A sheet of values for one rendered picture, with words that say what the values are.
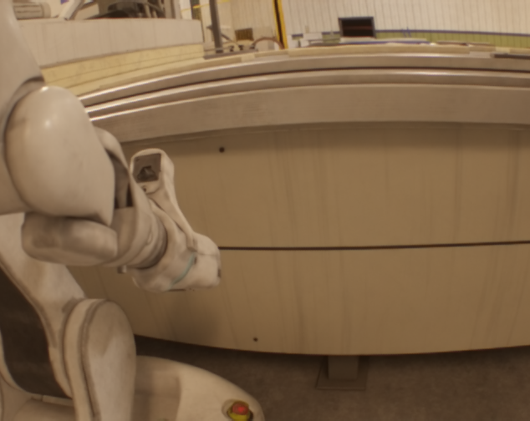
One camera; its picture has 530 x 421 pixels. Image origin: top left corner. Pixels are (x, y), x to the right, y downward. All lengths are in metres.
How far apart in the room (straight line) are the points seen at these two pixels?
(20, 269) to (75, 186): 0.29
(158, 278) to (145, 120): 0.40
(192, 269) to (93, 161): 0.23
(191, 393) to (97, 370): 0.27
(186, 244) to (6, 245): 0.21
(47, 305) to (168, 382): 0.38
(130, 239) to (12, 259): 0.21
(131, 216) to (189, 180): 0.50
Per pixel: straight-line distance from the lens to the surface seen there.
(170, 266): 0.38
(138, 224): 0.29
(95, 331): 0.52
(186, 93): 0.72
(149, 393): 0.85
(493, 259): 0.81
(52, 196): 0.19
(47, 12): 2.79
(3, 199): 0.21
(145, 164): 0.42
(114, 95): 0.94
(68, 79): 1.62
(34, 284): 0.50
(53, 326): 0.53
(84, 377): 0.52
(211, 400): 0.72
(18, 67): 0.20
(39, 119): 0.19
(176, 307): 0.96
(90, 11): 4.02
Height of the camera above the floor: 0.90
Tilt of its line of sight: 22 degrees down
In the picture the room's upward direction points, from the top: 8 degrees counter-clockwise
